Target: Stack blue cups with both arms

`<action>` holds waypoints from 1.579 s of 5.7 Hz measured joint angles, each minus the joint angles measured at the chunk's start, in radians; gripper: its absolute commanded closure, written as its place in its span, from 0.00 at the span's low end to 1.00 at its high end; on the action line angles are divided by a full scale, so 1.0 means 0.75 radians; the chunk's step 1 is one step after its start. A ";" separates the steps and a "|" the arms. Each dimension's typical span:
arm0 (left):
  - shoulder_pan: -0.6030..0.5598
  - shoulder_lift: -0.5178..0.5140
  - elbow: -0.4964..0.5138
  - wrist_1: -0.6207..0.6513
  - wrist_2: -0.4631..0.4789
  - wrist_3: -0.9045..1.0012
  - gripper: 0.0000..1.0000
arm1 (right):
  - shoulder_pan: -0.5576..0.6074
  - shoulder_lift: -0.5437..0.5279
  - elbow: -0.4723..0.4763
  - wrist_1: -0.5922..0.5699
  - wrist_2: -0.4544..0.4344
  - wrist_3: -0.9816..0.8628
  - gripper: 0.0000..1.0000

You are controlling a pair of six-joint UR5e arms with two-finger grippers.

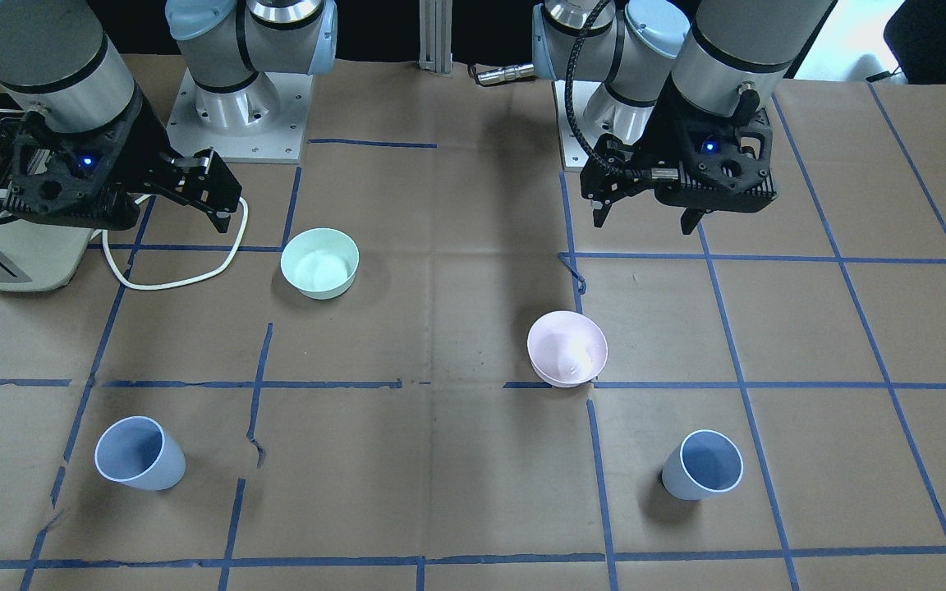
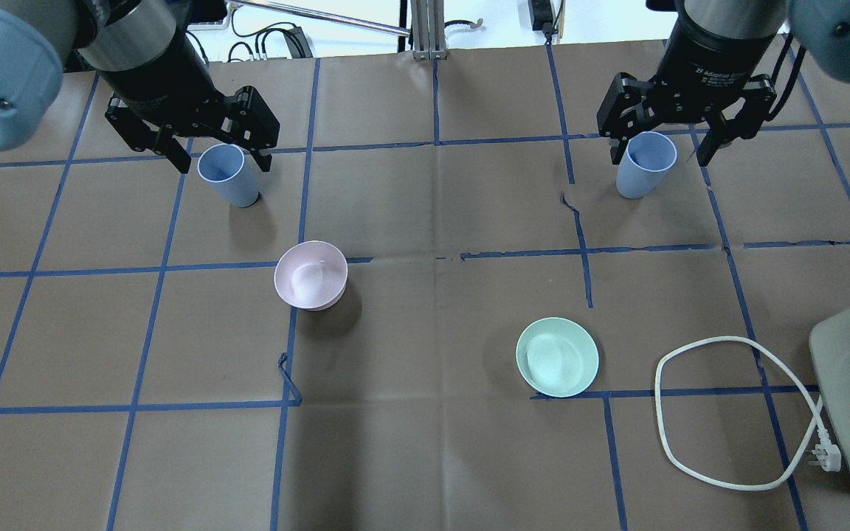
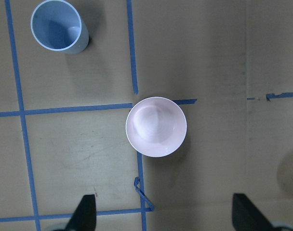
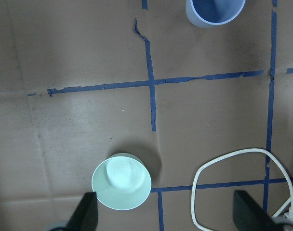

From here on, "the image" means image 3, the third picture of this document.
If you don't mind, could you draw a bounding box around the blue cup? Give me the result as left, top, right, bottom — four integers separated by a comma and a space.
30, 0, 89, 54

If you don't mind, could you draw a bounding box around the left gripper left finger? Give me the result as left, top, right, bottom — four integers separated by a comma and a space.
64, 194, 96, 231

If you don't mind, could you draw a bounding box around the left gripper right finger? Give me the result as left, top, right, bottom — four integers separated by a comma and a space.
232, 193, 274, 231

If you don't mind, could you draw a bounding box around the pink bowl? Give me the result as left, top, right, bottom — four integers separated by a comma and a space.
125, 97, 187, 157

